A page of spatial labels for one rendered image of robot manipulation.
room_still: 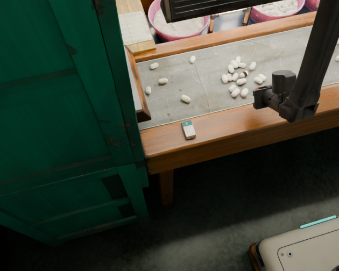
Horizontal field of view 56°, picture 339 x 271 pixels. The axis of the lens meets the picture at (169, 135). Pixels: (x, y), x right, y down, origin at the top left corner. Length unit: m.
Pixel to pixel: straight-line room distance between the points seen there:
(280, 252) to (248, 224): 0.34
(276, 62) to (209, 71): 0.28
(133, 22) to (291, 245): 1.18
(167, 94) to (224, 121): 0.24
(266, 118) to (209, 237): 0.83
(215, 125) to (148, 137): 0.24
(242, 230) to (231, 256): 0.15
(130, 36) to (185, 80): 0.30
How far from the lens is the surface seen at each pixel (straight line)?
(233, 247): 1.80
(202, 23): 1.48
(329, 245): 1.64
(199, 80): 1.26
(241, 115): 1.17
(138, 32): 1.37
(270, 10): 1.57
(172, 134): 1.10
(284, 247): 1.57
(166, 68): 1.29
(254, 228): 1.84
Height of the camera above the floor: 1.75
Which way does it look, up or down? 63 degrees down
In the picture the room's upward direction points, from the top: straight up
